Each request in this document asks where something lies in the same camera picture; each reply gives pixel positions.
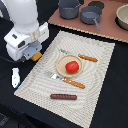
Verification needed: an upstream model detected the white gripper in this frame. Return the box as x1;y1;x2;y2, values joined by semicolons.
4;22;49;61

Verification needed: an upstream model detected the white and blue bottle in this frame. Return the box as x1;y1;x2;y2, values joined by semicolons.
12;68;20;88

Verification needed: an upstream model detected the red toy tomato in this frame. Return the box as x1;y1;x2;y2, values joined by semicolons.
65;61;79;73

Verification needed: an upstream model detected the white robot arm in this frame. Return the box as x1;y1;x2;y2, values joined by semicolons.
0;0;49;61

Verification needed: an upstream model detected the round wooden plate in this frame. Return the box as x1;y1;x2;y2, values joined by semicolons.
56;55;83;78

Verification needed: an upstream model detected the woven beige placemat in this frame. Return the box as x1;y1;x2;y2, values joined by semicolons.
14;31;115;128

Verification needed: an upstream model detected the grey toy pot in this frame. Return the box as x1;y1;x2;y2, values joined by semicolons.
58;0;84;19

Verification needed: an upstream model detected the brown toy sausage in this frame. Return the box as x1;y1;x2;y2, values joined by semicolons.
50;94;77;100

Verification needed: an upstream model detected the grey toy frying pan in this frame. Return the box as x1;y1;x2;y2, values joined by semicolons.
80;6;102;30

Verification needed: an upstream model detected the dark pot lid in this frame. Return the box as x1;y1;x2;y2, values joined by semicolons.
88;1;105;9

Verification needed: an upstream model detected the beige bowl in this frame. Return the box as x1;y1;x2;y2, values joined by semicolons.
116;4;128;30

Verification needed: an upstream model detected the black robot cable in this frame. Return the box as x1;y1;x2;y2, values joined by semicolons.
0;54;14;64

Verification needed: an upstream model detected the knife with orange handle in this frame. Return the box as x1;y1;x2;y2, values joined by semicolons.
59;49;98;62

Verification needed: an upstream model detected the fork with orange handle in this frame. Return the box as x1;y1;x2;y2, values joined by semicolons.
44;71;85;89

